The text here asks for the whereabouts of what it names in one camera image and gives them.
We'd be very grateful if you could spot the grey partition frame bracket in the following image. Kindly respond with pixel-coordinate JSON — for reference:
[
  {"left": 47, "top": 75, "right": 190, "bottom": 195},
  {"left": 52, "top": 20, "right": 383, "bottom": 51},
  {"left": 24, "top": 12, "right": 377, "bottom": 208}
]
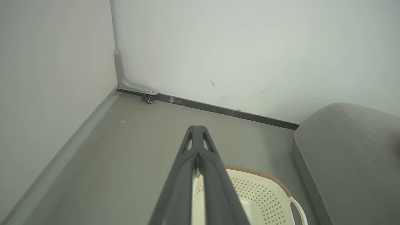
[{"left": 110, "top": 0, "right": 158, "bottom": 96}]

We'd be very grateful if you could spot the grey fabric sofa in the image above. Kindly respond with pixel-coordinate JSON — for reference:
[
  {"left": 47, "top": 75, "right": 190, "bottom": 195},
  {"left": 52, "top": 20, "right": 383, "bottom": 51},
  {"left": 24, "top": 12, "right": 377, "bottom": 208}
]
[{"left": 292, "top": 102, "right": 400, "bottom": 225}]

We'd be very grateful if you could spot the dark partition base strip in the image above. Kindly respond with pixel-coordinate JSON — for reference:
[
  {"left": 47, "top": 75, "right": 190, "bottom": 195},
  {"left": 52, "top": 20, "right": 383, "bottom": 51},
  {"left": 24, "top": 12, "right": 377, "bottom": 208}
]
[{"left": 117, "top": 89, "right": 300, "bottom": 130}]

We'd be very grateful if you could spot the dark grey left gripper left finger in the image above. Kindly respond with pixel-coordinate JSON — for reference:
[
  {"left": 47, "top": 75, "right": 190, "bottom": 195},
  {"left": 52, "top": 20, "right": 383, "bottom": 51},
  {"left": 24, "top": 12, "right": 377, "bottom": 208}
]
[{"left": 148, "top": 126, "right": 199, "bottom": 225}]

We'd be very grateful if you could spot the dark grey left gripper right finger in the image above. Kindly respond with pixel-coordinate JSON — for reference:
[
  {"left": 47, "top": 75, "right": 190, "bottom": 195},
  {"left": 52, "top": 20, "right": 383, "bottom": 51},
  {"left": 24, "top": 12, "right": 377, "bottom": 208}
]
[{"left": 197, "top": 126, "right": 250, "bottom": 225}]

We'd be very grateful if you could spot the grey wall skirting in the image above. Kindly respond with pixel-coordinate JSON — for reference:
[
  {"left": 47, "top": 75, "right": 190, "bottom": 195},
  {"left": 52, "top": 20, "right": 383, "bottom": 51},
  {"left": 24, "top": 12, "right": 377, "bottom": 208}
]
[{"left": 0, "top": 87, "right": 121, "bottom": 225}]

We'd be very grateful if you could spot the cream perforated laundry basket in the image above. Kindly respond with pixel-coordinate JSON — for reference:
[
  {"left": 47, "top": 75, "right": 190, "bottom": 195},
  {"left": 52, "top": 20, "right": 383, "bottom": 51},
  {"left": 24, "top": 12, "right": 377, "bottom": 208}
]
[{"left": 191, "top": 165, "right": 308, "bottom": 225}]

